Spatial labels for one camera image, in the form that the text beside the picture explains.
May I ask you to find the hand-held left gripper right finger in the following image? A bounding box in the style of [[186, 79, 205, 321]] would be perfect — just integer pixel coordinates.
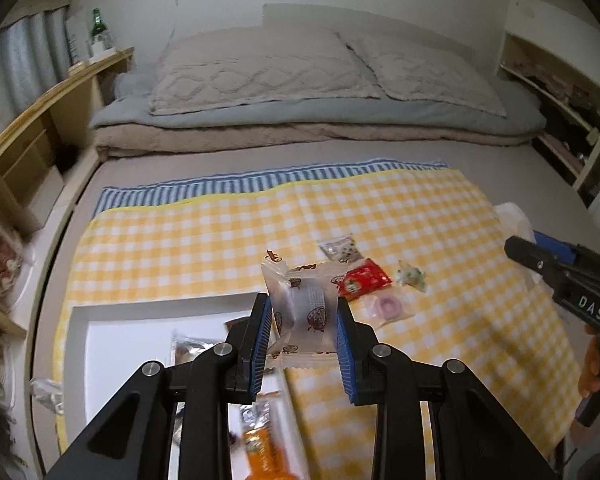
[[335, 296, 558, 480]]

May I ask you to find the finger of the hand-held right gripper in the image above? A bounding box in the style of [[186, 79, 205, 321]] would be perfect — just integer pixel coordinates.
[[504, 236, 573, 286], [532, 230, 581, 263]]

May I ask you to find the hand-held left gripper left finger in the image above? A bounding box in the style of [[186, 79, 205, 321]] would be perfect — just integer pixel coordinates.
[[42, 292, 273, 480]]

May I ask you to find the clear cream cookie packet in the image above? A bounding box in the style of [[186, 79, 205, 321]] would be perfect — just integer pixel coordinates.
[[260, 249, 348, 371]]

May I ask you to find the clear pink ring packet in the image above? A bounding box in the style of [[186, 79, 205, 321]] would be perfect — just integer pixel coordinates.
[[361, 292, 416, 330]]

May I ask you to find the clear brown cake packet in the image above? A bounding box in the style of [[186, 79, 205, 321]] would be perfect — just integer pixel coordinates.
[[171, 330, 231, 368]]

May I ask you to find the red snack packet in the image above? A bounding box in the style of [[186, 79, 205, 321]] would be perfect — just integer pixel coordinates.
[[336, 258, 393, 301]]

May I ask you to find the green white candy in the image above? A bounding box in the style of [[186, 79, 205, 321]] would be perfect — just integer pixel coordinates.
[[396, 260, 428, 292]]

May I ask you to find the small printed snack packet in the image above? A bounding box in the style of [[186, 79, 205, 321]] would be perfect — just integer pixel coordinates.
[[319, 234, 359, 263]]

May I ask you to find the orange snack packet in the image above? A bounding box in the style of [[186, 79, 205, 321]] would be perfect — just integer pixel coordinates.
[[232, 392, 311, 480]]

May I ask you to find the white shallow box tray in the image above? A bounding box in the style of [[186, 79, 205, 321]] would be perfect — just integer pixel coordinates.
[[71, 290, 301, 480]]

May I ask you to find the person's right hand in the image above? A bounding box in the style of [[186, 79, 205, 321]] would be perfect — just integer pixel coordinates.
[[577, 322, 600, 401]]

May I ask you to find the yellow checked cloth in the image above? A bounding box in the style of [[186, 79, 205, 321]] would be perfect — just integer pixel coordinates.
[[52, 167, 583, 480]]

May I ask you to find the blue striped cloth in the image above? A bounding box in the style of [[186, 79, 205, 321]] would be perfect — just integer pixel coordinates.
[[91, 158, 448, 218]]

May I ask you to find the folded clothes pile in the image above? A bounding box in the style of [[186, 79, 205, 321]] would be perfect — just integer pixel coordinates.
[[505, 57, 600, 111]]

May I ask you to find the beige folded blanket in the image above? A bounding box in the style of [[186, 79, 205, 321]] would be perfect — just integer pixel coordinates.
[[92, 120, 536, 163]]

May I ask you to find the beige knitted pillow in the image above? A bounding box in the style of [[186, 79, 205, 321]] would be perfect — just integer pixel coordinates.
[[341, 35, 508, 118], [149, 27, 383, 117]]

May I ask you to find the crumpled clear plastic wrapper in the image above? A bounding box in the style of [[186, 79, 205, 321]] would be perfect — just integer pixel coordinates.
[[28, 377, 66, 416]]

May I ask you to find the grey blue duvet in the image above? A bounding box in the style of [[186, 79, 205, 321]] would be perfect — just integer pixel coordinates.
[[89, 67, 547, 136]]

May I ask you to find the wooden bedside shelf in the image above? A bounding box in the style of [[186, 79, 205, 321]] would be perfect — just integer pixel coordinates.
[[0, 46, 135, 341]]

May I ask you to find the white upright box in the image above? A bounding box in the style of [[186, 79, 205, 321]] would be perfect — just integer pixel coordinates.
[[65, 12, 93, 66]]

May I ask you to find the green glass bottle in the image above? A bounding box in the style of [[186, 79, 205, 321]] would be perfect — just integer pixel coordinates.
[[91, 8, 112, 51]]

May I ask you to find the grey curtain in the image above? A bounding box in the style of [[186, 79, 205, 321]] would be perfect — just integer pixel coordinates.
[[0, 7, 71, 151]]

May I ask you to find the cream wall shelf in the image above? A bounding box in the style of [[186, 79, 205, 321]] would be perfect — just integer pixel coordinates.
[[497, 30, 600, 206]]

